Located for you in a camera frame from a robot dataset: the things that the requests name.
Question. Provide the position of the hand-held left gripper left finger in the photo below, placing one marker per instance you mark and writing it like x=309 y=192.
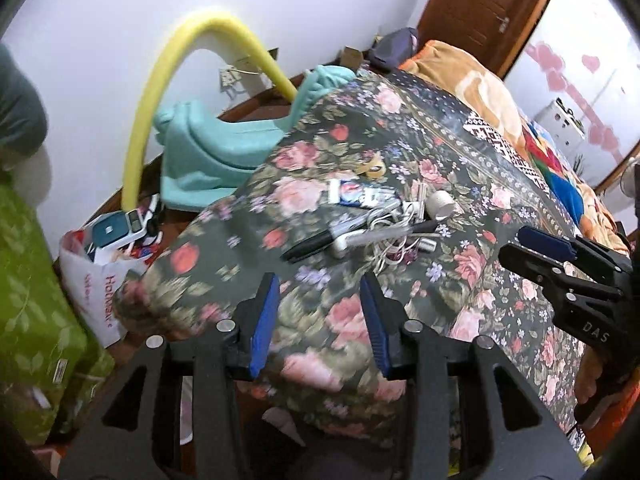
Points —
x=262 y=327

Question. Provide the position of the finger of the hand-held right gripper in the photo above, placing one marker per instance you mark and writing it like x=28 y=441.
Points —
x=547 y=242
x=530 y=265

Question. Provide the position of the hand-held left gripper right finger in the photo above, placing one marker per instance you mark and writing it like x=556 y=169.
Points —
x=375 y=330

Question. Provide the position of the black marker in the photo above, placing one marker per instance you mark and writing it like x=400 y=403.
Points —
x=310 y=246

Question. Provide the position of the clear plastic pen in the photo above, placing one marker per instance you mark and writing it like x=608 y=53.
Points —
x=380 y=235

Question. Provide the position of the small silver cylinder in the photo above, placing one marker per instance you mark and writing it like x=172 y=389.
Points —
x=427 y=245

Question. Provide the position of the white tape roll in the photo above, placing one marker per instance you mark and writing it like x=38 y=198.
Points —
x=440 y=202

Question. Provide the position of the toothpaste tube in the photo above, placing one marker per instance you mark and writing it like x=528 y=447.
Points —
x=360 y=194

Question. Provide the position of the yellowish tape roll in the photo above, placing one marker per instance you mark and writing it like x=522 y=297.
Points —
x=374 y=174

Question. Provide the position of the person's right hand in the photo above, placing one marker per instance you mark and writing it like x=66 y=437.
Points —
x=589 y=375

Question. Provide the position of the colourful patterned blanket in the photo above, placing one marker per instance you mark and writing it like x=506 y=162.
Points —
x=555 y=170

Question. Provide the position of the dark floral blanket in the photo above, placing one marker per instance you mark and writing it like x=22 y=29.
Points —
x=450 y=160

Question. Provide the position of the white plastic bag red print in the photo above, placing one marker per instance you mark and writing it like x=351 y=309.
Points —
x=100 y=290

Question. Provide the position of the orange plush blanket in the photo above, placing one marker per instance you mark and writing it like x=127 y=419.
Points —
x=475 y=85

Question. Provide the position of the white and teal box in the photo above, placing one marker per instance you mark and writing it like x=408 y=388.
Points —
x=110 y=232

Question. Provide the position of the wardrobe door with pink hearts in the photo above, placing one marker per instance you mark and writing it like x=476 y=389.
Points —
x=590 y=25

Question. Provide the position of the green leaf-print cloth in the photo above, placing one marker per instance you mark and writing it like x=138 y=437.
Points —
x=30 y=310

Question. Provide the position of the dark grey bag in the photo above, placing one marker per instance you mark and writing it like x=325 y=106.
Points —
x=395 y=47

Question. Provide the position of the brown wooden door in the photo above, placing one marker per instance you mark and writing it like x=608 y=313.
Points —
x=475 y=5

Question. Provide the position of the yellow foam tube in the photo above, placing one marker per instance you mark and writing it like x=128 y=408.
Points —
x=150 y=85

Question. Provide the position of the small cardboard box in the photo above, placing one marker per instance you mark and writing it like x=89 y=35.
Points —
x=352 y=56

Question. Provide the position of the white wall socket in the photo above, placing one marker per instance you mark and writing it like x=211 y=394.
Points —
x=230 y=77

